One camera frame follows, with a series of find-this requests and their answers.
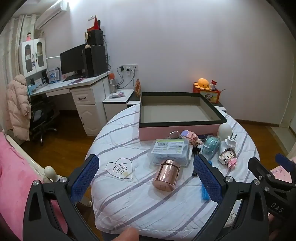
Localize black speaker box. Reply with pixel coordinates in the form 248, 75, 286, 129
87, 30, 104, 46

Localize red box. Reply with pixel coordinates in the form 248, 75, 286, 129
87, 15, 101, 32

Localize white plug charger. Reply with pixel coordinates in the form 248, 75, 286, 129
225, 133, 238, 148

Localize black computer tower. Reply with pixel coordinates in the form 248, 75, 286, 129
84, 45, 109, 78

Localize white side cabinet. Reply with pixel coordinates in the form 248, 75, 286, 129
102, 89, 134, 122

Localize white round-headed lamp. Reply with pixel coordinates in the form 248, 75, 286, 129
217, 123, 233, 142

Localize white bed frame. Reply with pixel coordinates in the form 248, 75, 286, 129
5, 134, 93, 207

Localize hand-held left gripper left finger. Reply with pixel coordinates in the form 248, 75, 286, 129
23, 154, 100, 241

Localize pink blanket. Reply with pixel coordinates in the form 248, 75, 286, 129
0, 133, 68, 234

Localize purple mouse pad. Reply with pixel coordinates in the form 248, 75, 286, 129
63, 77, 84, 85

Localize rose gold metal canister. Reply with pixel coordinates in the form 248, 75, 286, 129
152, 159, 180, 192

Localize black computer monitor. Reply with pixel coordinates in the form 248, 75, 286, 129
60, 43, 86, 78

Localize bottle with orange lid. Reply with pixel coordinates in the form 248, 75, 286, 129
109, 73, 117, 93

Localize white door frame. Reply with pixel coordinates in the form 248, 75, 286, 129
278, 88, 294, 128

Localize brown-haired block figure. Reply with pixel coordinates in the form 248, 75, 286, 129
218, 148, 238, 169

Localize white glass-door cabinet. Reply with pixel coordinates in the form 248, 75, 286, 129
18, 37, 48, 78

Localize white power cable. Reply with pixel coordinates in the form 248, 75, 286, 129
125, 69, 136, 89

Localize blue white boxes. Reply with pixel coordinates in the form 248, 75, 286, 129
46, 67, 60, 83

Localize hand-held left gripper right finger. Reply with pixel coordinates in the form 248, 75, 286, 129
193, 153, 270, 241

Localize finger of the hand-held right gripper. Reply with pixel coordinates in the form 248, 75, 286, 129
275, 153, 296, 184
248, 157, 281, 186

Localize pink box with black rim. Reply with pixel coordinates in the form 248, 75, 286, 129
139, 92, 227, 141

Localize light curtain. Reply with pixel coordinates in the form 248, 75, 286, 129
0, 15, 35, 93

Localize black power cable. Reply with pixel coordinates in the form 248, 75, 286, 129
116, 67, 125, 89

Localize red toy crate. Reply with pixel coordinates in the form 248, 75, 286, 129
193, 83, 222, 104

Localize black office chair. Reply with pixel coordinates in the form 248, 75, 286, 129
29, 95, 60, 146

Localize orange octopus plush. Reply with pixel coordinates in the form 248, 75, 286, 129
194, 78, 210, 91

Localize teal tape dispenser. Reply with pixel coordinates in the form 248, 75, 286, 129
202, 135, 221, 160

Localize person's left hand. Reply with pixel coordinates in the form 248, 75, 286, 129
115, 227, 139, 241

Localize pink puffer coat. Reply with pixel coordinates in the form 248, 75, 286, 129
6, 75, 32, 141

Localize blue plastic piece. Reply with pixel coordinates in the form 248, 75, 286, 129
201, 184, 211, 201

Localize white desk with drawers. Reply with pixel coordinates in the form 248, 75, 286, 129
28, 71, 109, 137

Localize pastel pink block figure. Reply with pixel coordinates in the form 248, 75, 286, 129
180, 130, 203, 147

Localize clear plastic box with label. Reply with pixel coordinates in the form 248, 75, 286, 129
147, 139, 193, 167

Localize white air conditioner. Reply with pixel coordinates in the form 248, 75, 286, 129
35, 0, 70, 30

